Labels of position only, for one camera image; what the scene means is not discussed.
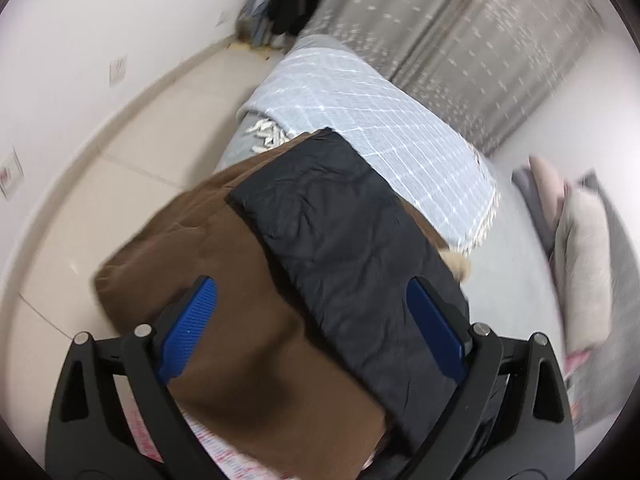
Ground black quilted puffer jacket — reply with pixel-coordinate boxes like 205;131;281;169
230;129;470;479

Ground black hanging clothes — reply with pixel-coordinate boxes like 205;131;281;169
235;0;321;50

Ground folded brown coat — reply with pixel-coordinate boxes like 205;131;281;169
94;131;466;479

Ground pink cloth under quilt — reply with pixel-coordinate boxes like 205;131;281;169
563;350;591;378

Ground patterned red green bedspread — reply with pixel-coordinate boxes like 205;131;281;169
114;376;282;480

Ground beige folded quilt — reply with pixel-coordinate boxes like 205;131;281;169
554;185;612;356

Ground grey padded headboard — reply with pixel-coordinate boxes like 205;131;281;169
566;171;639;431

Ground light blue checked blanket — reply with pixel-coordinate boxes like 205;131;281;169
239;47;500;254

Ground pink pillow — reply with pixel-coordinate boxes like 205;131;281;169
529;156;565;231

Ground grey star patterned curtain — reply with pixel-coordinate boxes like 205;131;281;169
305;0;603;154

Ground white wall socket near floor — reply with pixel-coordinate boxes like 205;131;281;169
0;150;24;200

